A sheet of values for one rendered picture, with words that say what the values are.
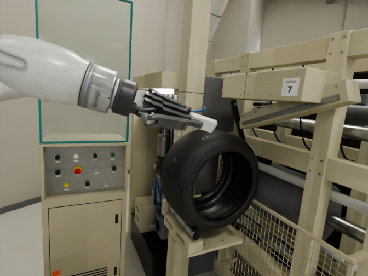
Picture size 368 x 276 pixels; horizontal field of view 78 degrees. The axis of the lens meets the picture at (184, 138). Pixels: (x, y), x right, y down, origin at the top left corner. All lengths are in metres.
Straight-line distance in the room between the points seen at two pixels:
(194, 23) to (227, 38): 5.86
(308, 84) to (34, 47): 1.00
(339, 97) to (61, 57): 1.06
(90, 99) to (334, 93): 1.02
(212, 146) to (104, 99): 0.76
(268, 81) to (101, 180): 1.29
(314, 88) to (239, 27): 6.24
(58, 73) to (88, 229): 1.52
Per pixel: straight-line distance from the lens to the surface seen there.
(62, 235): 1.88
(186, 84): 1.46
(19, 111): 3.59
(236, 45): 7.21
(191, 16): 1.53
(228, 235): 1.54
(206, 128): 0.54
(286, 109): 1.34
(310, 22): 8.33
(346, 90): 1.19
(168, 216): 1.54
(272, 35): 8.42
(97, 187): 1.79
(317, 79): 1.20
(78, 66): 0.47
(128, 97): 0.46
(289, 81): 1.18
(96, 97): 0.46
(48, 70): 0.46
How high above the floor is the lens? 1.61
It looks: 10 degrees down
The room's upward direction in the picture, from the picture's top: 4 degrees clockwise
